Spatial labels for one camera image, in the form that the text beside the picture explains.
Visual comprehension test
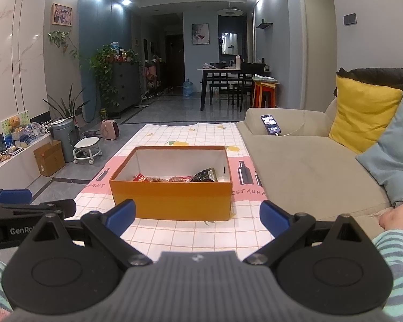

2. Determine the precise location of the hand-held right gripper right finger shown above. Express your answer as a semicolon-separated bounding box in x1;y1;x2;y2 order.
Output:
243;200;366;266

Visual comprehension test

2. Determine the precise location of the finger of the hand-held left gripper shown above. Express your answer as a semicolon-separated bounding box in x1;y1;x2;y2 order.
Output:
0;189;33;204
0;199;77;224

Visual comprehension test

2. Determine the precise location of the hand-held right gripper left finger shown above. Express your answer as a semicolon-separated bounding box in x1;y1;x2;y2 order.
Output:
34;199;152;266

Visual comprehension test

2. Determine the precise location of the orange cardboard box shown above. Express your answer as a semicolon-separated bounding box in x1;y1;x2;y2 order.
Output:
109;145;234;222

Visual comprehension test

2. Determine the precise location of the dark snack packet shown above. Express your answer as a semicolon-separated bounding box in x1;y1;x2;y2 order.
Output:
190;168;219;183

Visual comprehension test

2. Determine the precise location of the white low cabinet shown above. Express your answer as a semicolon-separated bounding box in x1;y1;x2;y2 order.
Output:
0;131;52;188

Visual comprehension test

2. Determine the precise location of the brown cardboard carton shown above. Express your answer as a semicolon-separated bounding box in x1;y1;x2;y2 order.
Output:
34;140;66;178

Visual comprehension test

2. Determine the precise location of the beige sofa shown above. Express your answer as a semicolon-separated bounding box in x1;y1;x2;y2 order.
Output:
236;99;403;242

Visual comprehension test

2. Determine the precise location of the grey trash bin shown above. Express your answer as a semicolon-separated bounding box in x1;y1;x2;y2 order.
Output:
50;118;76;163

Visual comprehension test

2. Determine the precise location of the yellow teddy bear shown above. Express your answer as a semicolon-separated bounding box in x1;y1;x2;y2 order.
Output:
7;116;25;133

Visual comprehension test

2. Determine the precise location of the white rolling stool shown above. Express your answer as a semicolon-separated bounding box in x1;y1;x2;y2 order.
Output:
73;137;102;165

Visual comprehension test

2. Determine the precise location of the pink space heater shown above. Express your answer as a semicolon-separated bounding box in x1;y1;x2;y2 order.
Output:
101;119;120;140

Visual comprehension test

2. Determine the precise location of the black smartphone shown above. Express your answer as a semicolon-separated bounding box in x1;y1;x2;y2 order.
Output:
260;114;282;136

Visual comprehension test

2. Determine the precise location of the checked lemon print tablecloth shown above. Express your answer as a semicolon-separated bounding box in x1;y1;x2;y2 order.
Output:
65;122;267;262

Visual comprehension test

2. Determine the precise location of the spiky potted plant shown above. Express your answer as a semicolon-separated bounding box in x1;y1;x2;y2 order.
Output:
42;84;91;128

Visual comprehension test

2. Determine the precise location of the person's bare foot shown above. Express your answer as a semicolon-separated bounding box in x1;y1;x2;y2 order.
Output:
379;195;403;232

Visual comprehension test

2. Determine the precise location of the orange stool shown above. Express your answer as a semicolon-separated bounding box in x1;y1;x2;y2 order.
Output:
252;80;279;108

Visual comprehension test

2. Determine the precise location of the dark drawer cabinet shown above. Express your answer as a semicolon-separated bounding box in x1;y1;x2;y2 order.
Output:
111;61;142;113

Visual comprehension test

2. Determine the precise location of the light blue cushion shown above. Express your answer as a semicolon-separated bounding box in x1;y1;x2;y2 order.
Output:
356;93;403;208

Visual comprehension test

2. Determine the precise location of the person's right striped leg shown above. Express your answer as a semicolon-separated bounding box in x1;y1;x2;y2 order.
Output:
371;228;403;312

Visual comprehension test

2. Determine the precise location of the yellow cushion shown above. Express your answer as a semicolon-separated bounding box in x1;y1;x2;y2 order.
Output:
328;75;403;155

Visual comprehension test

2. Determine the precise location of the stack of papers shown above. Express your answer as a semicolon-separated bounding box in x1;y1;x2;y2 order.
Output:
253;74;280;84

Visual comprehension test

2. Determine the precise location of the dark dining chair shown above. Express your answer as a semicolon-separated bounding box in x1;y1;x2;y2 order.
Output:
228;62;256;112

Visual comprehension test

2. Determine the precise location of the trailing green plant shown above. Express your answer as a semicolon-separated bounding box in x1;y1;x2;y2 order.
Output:
89;44;120;108

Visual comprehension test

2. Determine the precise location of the dark dining table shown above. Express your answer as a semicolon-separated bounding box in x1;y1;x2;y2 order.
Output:
197;64;272;111

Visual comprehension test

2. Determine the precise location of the dark blanket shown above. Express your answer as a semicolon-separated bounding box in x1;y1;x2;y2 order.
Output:
334;68;403;96

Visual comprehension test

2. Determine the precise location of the white door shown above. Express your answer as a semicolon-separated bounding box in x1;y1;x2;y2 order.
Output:
297;0;340;108

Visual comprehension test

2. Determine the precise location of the wooden framed photo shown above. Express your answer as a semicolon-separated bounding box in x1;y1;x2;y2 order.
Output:
52;3;73;25

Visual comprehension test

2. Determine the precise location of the white charging cable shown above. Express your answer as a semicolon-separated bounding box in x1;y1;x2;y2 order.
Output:
279;109;306;137

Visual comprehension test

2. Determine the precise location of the hanging wall plant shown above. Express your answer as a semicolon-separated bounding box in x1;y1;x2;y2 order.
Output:
48;30;79;59

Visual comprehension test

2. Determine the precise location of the wall mirror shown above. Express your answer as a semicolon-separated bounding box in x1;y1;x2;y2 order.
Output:
222;32;240;55

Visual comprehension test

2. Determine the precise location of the framed wall art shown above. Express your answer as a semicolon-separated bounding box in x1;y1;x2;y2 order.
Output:
191;23;210;46

